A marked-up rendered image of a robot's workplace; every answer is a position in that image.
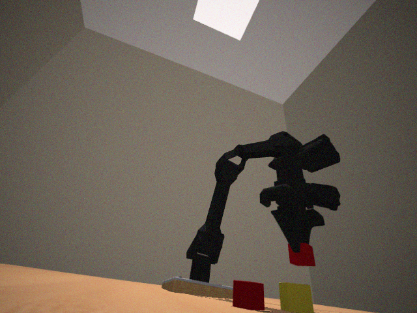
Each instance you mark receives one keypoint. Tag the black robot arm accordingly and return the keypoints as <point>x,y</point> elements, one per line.
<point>290,156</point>

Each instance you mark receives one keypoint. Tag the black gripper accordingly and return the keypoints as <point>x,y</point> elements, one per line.
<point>292,216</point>

